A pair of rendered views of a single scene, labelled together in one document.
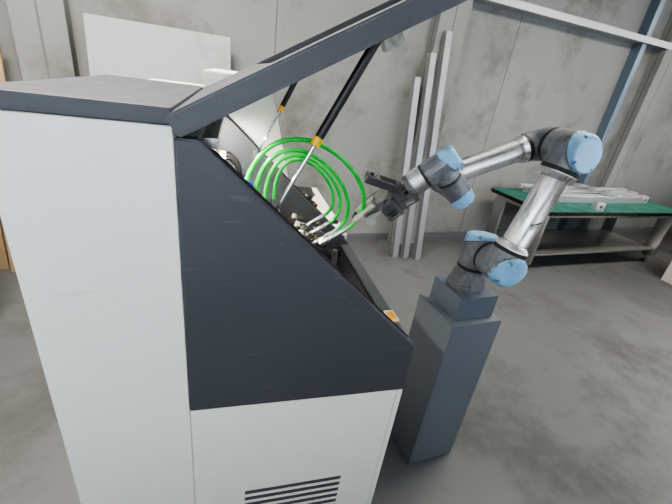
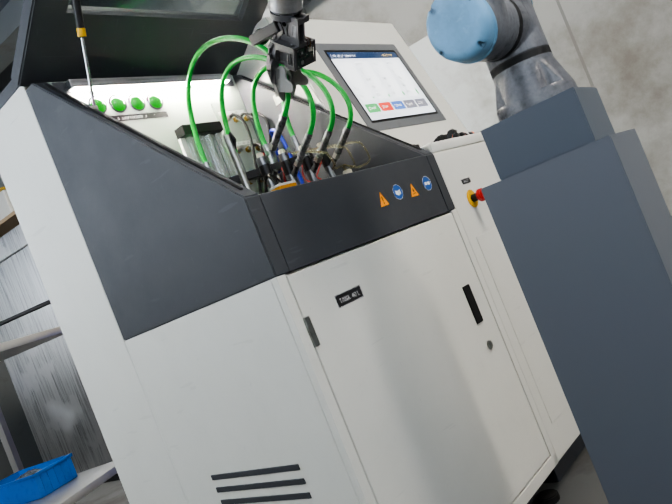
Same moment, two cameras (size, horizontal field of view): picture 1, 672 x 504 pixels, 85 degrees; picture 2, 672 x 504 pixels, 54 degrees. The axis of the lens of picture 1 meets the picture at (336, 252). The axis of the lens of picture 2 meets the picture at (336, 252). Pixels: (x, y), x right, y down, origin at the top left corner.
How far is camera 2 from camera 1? 1.60 m
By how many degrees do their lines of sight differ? 62
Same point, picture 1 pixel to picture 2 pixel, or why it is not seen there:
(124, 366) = (76, 293)
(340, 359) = (187, 244)
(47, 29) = not seen: hidden behind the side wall
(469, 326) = (521, 177)
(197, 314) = (84, 226)
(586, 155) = not seen: outside the picture
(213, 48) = not seen: hidden behind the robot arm
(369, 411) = (260, 325)
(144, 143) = (19, 103)
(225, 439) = (159, 380)
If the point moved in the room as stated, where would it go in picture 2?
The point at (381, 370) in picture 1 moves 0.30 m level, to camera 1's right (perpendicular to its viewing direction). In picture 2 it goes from (232, 248) to (299, 207)
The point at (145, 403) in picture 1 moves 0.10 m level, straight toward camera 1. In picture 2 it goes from (99, 333) to (68, 343)
